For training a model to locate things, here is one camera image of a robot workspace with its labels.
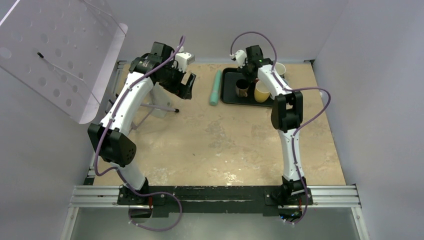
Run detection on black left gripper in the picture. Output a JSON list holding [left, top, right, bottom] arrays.
[[157, 61, 195, 100]]

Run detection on brown mug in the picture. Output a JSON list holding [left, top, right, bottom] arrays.
[[235, 79, 250, 98]]

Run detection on yellow mug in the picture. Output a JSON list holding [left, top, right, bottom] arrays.
[[254, 80, 270, 103]]

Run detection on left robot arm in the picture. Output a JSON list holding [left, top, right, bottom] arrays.
[[87, 42, 196, 205]]

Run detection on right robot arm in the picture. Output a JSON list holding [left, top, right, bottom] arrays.
[[232, 45, 307, 204]]

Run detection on black plastic tray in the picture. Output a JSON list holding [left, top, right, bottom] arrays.
[[220, 67, 274, 108]]

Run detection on white cup on table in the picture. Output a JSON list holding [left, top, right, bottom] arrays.
[[273, 62, 287, 79]]

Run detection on clear perforated acrylic panel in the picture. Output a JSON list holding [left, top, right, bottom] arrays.
[[0, 0, 128, 124]]

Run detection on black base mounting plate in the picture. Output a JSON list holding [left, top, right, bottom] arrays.
[[117, 185, 313, 219]]

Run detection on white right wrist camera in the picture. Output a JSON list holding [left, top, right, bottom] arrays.
[[230, 49, 247, 68]]

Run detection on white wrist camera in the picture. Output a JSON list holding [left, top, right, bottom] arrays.
[[230, 49, 247, 68], [172, 52, 195, 73]]

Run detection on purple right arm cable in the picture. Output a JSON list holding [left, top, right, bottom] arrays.
[[229, 31, 332, 226]]

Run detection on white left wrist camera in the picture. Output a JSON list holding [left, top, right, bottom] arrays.
[[172, 52, 195, 73]]

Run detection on small camera tripod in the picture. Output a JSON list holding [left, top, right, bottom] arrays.
[[129, 103, 180, 132]]

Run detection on aluminium frame rail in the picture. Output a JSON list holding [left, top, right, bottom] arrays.
[[61, 63, 369, 240]]

